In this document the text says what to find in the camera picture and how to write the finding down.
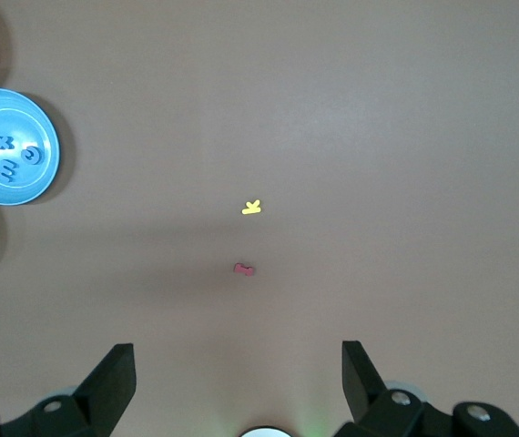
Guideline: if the blue round plate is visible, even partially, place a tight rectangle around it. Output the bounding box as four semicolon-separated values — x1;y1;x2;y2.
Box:
0;87;62;207

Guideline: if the blue foam letter m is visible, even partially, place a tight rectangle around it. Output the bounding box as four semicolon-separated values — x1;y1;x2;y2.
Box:
0;158;20;184

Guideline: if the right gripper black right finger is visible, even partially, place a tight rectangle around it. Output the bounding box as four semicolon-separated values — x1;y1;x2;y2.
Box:
334;340;519;437

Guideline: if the blue foam letter e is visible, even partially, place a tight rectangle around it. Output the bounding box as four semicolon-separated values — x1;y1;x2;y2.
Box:
21;145;45;165

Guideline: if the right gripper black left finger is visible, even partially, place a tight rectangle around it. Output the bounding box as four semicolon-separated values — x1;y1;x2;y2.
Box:
0;343;137;437

